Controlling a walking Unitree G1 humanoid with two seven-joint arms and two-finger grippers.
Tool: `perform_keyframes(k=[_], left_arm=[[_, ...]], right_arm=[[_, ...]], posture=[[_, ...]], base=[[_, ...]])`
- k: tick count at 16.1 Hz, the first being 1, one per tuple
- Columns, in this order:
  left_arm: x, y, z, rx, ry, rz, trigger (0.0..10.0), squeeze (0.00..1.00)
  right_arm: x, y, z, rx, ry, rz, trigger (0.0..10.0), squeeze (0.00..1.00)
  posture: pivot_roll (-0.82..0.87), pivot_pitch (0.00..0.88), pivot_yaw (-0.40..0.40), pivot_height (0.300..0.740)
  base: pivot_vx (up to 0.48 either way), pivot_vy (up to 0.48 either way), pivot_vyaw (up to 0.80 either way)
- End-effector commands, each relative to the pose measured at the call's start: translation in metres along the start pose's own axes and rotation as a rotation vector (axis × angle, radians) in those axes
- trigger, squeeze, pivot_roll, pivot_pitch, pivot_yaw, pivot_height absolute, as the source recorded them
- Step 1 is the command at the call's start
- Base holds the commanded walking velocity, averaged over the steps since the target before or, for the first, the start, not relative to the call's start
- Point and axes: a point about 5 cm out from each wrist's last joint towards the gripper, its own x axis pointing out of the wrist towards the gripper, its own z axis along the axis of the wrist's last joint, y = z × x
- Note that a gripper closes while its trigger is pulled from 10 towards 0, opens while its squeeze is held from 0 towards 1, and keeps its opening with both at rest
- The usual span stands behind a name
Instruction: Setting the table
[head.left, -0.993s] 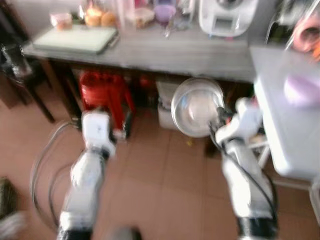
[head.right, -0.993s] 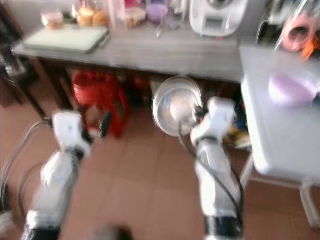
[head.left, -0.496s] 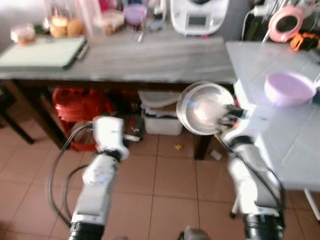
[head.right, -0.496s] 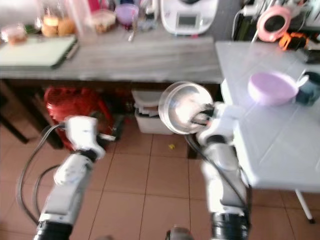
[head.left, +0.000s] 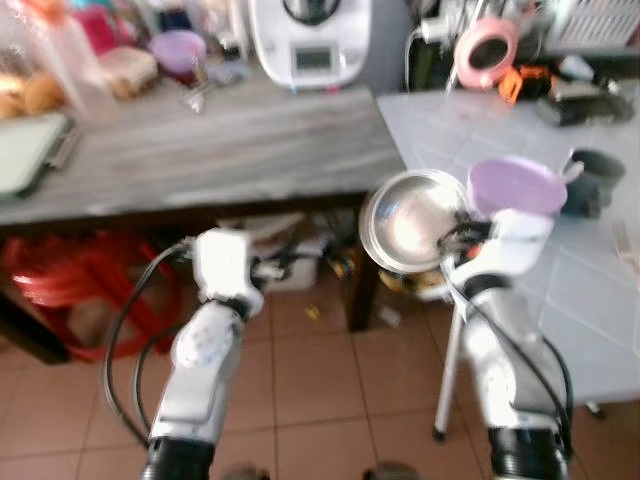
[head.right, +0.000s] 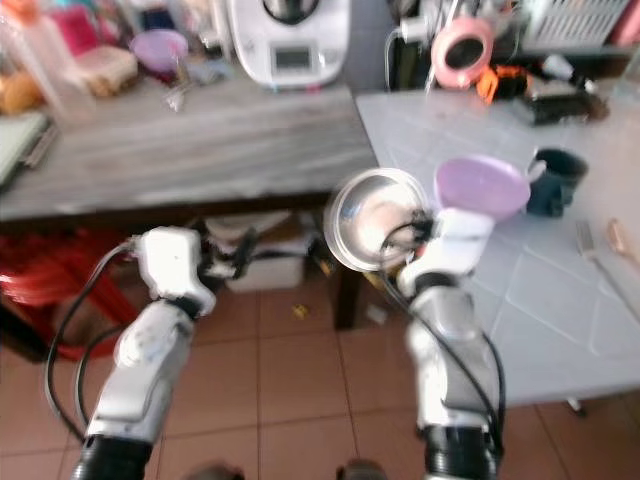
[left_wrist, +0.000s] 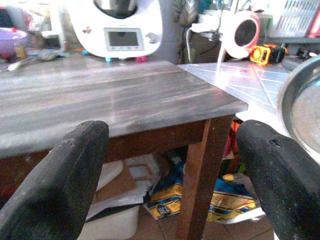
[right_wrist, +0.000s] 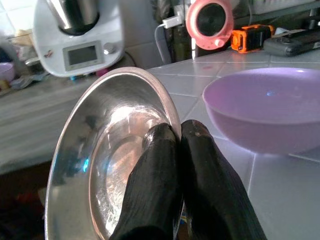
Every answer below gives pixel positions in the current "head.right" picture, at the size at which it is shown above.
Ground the shiny steel bowl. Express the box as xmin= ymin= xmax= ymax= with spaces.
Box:
xmin=323 ymin=167 xmax=439 ymax=274

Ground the white storage box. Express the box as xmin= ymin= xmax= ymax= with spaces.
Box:
xmin=205 ymin=212 xmax=307 ymax=294

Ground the large purple plastic bowl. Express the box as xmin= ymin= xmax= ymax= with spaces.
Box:
xmin=433 ymin=155 xmax=547 ymax=223

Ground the dark wooden table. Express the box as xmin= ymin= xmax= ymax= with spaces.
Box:
xmin=0 ymin=80 xmax=383 ymax=361

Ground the dark green mug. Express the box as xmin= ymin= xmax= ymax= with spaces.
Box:
xmin=527 ymin=148 xmax=590 ymax=218

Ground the white folding table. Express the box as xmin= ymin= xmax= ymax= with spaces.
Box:
xmin=345 ymin=85 xmax=640 ymax=417

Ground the small metal utensil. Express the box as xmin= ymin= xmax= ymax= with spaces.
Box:
xmin=165 ymin=80 xmax=197 ymax=112

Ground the red plastic stool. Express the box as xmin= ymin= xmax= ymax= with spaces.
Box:
xmin=0 ymin=235 xmax=137 ymax=347

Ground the small orange gadget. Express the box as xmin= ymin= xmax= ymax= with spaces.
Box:
xmin=475 ymin=65 xmax=504 ymax=105

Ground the pink round mirror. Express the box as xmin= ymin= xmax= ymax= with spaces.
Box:
xmin=432 ymin=18 xmax=497 ymax=90

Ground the flat black device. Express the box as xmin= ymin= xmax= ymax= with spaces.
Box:
xmin=510 ymin=78 xmax=612 ymax=127

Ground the white kitchen appliance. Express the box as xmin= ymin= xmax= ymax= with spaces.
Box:
xmin=228 ymin=0 xmax=354 ymax=90

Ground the pale green tray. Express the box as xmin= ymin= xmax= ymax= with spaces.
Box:
xmin=0 ymin=112 xmax=57 ymax=192

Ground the small purple plastic bowl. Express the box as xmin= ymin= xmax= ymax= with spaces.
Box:
xmin=130 ymin=30 xmax=190 ymax=80

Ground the clear tub with bread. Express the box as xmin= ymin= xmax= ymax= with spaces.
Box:
xmin=80 ymin=45 xmax=140 ymax=97

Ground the grey robot right leg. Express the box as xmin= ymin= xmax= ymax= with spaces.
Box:
xmin=335 ymin=460 xmax=391 ymax=480

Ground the brown bread loaf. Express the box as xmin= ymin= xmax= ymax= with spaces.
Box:
xmin=0 ymin=72 xmax=47 ymax=114

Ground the clear bottle orange cap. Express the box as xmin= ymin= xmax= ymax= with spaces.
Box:
xmin=5 ymin=0 xmax=100 ymax=124

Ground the white dish rack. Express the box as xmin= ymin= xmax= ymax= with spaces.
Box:
xmin=525 ymin=0 xmax=640 ymax=49

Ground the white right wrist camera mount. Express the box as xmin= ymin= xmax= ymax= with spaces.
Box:
xmin=400 ymin=208 xmax=499 ymax=293

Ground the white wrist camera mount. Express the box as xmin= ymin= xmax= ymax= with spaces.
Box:
xmin=400 ymin=208 xmax=499 ymax=293
xmin=138 ymin=227 xmax=217 ymax=317

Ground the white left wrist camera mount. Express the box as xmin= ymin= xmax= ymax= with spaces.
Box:
xmin=138 ymin=227 xmax=217 ymax=317

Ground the short black left arm cable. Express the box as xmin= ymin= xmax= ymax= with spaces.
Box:
xmin=74 ymin=345 xmax=123 ymax=427

